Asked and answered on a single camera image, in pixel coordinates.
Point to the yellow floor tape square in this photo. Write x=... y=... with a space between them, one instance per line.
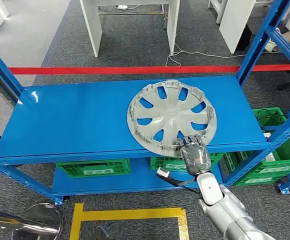
x=125 y=214

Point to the chrome stanchion post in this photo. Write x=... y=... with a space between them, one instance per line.
x=37 y=225

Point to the white desk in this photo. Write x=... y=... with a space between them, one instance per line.
x=235 y=23
x=91 y=26

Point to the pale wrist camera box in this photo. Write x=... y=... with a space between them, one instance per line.
x=163 y=172

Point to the white power strip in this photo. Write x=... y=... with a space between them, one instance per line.
x=121 y=7

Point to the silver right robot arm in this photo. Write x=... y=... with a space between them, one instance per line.
x=225 y=212

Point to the grey plastic wheel cover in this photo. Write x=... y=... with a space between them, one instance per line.
x=170 y=112

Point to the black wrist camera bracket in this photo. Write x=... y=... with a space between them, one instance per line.
x=174 y=182

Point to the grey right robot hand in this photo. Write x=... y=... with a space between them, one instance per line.
x=196 y=159

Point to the black left wrist bracket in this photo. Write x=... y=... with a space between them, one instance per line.
x=100 y=233

